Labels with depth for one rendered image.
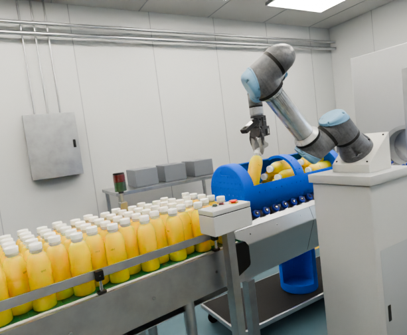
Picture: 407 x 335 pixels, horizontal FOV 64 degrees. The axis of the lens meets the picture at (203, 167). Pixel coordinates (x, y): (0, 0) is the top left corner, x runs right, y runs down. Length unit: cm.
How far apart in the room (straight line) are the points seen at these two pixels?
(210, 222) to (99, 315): 50
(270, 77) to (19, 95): 388
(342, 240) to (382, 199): 25
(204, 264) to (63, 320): 56
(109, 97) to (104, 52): 62
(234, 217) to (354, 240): 56
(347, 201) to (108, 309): 105
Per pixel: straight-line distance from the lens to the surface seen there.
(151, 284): 131
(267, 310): 254
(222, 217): 130
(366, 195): 151
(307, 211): 204
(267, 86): 131
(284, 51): 134
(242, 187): 165
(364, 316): 173
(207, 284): 145
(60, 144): 453
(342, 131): 154
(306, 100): 707
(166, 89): 527
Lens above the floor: 137
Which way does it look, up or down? 4 degrees down
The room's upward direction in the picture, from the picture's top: 7 degrees counter-clockwise
